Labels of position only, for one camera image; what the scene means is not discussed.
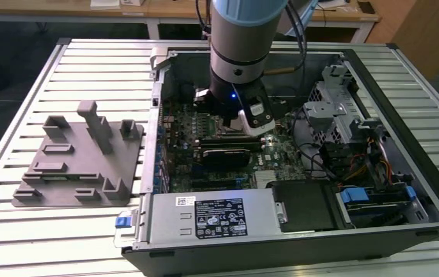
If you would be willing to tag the silver CPU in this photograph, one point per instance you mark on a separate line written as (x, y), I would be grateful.
(238, 126)

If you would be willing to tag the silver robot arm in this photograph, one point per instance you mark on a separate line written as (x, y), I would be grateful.
(240, 52)

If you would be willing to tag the CPU socket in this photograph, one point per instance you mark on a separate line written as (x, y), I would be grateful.
(224, 134)

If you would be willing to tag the black graphics card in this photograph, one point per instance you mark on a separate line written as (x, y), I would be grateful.
(228, 158)

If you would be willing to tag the metal drive cage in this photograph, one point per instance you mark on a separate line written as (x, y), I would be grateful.
(328, 115)

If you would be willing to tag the black expansion slot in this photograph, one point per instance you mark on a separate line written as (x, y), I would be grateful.
(212, 183)

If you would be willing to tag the silver chipset heatsink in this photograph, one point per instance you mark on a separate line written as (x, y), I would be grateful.
(266, 178)

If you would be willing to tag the green motherboard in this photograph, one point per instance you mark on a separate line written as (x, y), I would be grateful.
(288, 170)

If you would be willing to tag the grey parts rack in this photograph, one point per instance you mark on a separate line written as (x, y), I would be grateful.
(89, 161)

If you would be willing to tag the white box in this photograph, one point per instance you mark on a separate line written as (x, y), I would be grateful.
(105, 3)
(133, 1)

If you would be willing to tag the black plastic shroud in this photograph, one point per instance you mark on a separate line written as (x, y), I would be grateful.
(305, 206)

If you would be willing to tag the silver power supply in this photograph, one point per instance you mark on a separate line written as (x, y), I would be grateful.
(166, 222)

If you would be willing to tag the wooden desk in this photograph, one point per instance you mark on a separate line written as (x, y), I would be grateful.
(89, 13)

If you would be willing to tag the hard disk in blue carrier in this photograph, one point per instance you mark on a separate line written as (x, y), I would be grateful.
(353, 196)

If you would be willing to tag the blue case latch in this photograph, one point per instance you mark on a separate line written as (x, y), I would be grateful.
(122, 222)

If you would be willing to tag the black phone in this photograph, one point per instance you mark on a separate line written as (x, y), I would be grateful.
(366, 6)

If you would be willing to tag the black open PC case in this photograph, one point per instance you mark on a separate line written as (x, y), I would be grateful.
(242, 259)

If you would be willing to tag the wooden cabinet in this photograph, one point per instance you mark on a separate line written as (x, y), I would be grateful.
(428, 29)

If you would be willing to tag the small grey wrist camera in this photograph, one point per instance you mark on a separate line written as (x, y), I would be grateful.
(202, 96)

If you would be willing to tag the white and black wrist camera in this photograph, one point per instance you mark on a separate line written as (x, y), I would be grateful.
(257, 115)

